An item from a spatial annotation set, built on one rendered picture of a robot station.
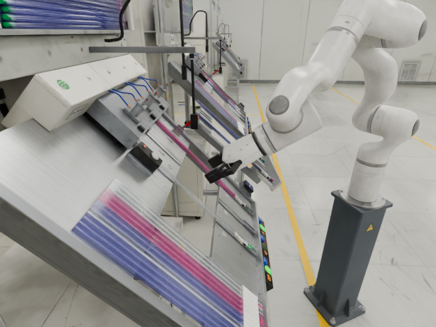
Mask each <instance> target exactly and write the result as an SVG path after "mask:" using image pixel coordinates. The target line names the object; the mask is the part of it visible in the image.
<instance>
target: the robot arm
mask: <svg viewBox="0 0 436 327"><path fill-rule="evenodd" d="M427 24H428V22H427V19H426V17H425V15H424V13H423V12H422V11H421V10H420V9H419V8H417V7H415V6H413V5H411V4H409V3H405V2H402V1H397V0H344V1H343V3H342V4H341V6H340V7H339V10H338V11H337V13H336V14H335V16H334V17H333V19H332V21H331V23H330V25H329V26H328V28H327V29H326V32H325V33H324V35H323V37H322V38H321V40H320V42H319V44H318V46H317V47H316V49H315V51H314V52H313V54H312V56H311V58H310V60H309V61H308V63H307V64H306V65H305V66H299V67H296V68H293V69H292V70H290V71H288V72H287V73H286V74H285V75H284V77H283V78H282V79H281V81H280V82H279V84H278V85H277V87H276V89H275V90H274V92H273V93H272V95H271V98H270V99H269V102H268V103H267V107H266V117H267V119H268V121H266V122H264V123H263V124H261V125H259V126H258V127H256V128H254V132H253V131H252V132H251V134H249V135H246V136H244V137H242V138H240V139H238V140H236V141H234V142H232V143H230V144H228V145H227V146H225V147H224V148H223V151H222V152H220V153H219V154H217V155H215V156H213V157H212V158H210V159H208V162H209V164H210V165H211V166H212V168H215V167H217V166H219V165H221V164H223V165H221V166H220V167H219V168H215V169H213V170H211V171H210V172H208V173H206V174H205V175H204V176H205V177H206V179H207V180H208V182H209V183H210V184H212V183H214V182H216V181H218V180H219V179H221V178H224V177H226V176H229V175H233V174H234V173H235V172H236V171H238V170H240V169H242V168H244V167H246V166H247V165H249V164H251V163H252V162H254V161H255V160H257V159H258V158H260V157H261V156H263V155H264V156H266V153H267V155H268V156H270V155H272V154H274V153H276V152H278V151H280V150H282V149H283V148H285V147H287V146H289V145H291V144H293V143H294V142H296V141H298V140H300V139H302V138H304V137H306V136H308V135H310V134H312V133H313V132H315V131H317V130H319V129H321V128H322V120H321V117H320V115H319V113H318V111H317V110H316V108H315V107H314V105H313V104H312V103H311V101H310V100H308V99H307V97H308V96H309V94H310V93H311V92H312V91H313V90H314V91H326V90H328V89H330V88H331V87H332V86H333V85H334V84H335V82H336V81H337V79H338V78H339V76H340V74H341V73H342V71H343V69H344V68H345V66H346V64H347V63H348V61H349V59H350V57H352V58H353V59H354V60H355V61H356V62H357V63H358V64H359V65H360V67H361V68H362V70H363V72H364V78H365V93H364V96H363V99H362V101H361V102H360V104H359V106H358V107H357V108H356V110H355V112H354V113H353V116H352V123H353V125H354V126H355V128H357V129H358V130H360V131H362V132H367V133H370V134H374V135H377V136H382V137H383V140H382V141H376V142H368V143H364V144H362V145H360V147H359V149H358V151H357V155H356V160H355V164H354V168H353V171H352V176H351V179H350V185H349V186H344V187H342V188H341V189H340V190H339V196H340V197H341V198H342V199H343V200H344V201H345V202H347V203H349V204H351V205H353V206H355V207H358V208H363V209H368V210H376V209H379V208H382V207H383V206H384V205H385V199H384V197H383V196H382V195H381V194H380V193H379V190H380V186H381V183H382V180H383V176H384V173H385V169H386V167H387V162H388V160H389V157H390V155H391V153H392V151H393V150H394V149H395V148H396V147H397V146H399V145H400V144H402V143H403V142H405V141H407V140H408V139H409V138H411V137H412V136H413V135H415V133H416V132H417V130H418V128H419V125H420V121H419V118H418V115H417V114H416V113H414V112H412V111H411V110H406V109H403V108H397V107H393V106H386V105H382V104H381V103H384V102H385V101H387V100H388V99H389V98H390V97H391V96H392V95H393V94H394V92H395V91H396V87H397V83H398V65H397V63H396V61H395V59H394V58H393V57H392V56H391V55H389V54H388V53H387V52H385V51H384V50H383V49H382V48H384V49H402V48H406V47H410V46H412V45H415V44H416V43H417V42H419V41H420V39H421V38H422V37H423V36H424V34H425V32H426V29H427ZM228 164H229V165H228ZM224 167H226V169H223V168H224Z"/></svg>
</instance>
